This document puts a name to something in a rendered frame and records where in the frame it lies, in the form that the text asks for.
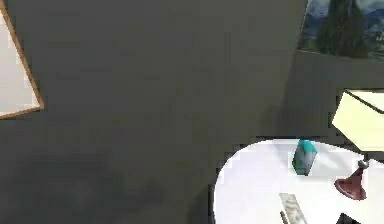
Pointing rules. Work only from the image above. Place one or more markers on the wood framed white picture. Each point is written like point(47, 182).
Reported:
point(11, 73)

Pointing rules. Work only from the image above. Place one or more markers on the lamp with cream shade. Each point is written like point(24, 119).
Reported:
point(361, 123)

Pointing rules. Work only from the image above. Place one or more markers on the dark landscape painting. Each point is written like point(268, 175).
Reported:
point(343, 26)

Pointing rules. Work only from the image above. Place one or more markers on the grey flat strip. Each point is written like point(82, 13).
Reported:
point(293, 208)

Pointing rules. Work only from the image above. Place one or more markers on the teal box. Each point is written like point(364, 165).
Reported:
point(304, 158)

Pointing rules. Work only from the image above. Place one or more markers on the round white table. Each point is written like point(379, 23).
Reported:
point(256, 186)

